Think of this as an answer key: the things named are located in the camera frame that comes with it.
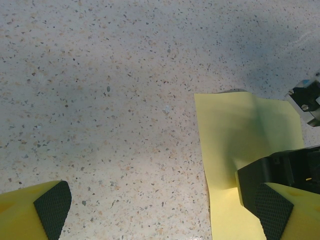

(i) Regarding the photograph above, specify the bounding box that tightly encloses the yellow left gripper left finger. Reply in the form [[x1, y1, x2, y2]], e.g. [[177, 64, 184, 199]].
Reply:
[[0, 180, 72, 240]]

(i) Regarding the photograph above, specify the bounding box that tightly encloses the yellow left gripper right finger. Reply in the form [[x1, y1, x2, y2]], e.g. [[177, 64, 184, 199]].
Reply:
[[254, 181, 320, 240]]

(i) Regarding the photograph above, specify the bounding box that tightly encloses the yellow cloth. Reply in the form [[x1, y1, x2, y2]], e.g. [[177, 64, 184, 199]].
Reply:
[[194, 91, 305, 240]]

